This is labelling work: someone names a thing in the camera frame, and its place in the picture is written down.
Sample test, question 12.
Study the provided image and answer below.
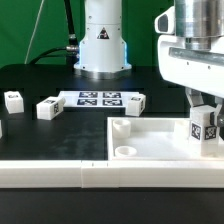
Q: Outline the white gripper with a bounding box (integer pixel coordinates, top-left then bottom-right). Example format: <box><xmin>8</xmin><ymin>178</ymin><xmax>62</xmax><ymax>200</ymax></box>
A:
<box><xmin>157</xmin><ymin>35</ymin><xmax>224</xmax><ymax>127</ymax></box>

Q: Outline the white square tabletop with sockets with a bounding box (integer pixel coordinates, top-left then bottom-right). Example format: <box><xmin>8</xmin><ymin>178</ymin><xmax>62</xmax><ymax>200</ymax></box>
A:
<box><xmin>107</xmin><ymin>117</ymin><xmax>224</xmax><ymax>161</ymax></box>

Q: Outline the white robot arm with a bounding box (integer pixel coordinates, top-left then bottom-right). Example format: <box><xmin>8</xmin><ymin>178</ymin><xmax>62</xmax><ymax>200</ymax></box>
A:
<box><xmin>74</xmin><ymin>0</ymin><xmax>224</xmax><ymax>127</ymax></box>

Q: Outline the white fiducial marker sheet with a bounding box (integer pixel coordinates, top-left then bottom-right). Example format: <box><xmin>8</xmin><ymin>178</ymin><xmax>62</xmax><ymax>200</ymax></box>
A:
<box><xmin>59</xmin><ymin>91</ymin><xmax>137</xmax><ymax>108</ymax></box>

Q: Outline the white L-shaped obstacle fence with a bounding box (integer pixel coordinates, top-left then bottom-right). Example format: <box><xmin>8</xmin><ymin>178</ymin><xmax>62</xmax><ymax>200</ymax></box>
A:
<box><xmin>0</xmin><ymin>160</ymin><xmax>224</xmax><ymax>188</ymax></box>

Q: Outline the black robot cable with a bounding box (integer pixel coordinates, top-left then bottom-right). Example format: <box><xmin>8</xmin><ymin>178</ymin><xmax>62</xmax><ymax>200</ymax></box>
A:
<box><xmin>27</xmin><ymin>0</ymin><xmax>80</xmax><ymax>65</ymax></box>

